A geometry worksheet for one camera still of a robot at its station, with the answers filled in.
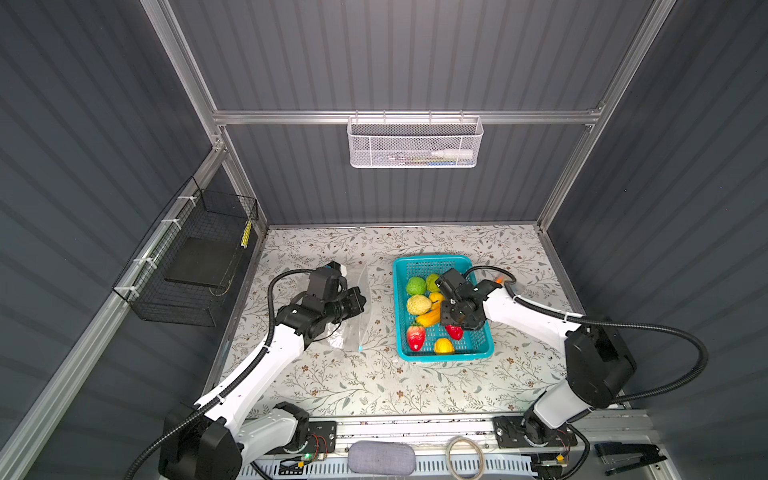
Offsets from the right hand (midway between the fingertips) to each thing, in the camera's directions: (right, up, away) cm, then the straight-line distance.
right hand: (452, 319), depth 89 cm
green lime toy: (-10, +9, +6) cm, 15 cm away
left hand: (-25, +7, -9) cm, 27 cm away
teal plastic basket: (+6, -6, -4) cm, 10 cm away
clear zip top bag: (-31, -5, +5) cm, 32 cm away
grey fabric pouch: (-21, -28, -20) cm, 40 cm away
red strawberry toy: (0, -3, -4) cm, 5 cm away
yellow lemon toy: (-4, -7, -4) cm, 9 cm away
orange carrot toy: (-6, 0, +2) cm, 6 cm away
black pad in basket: (-67, +18, -12) cm, 70 cm away
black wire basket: (-71, +31, -10) cm, 78 cm away
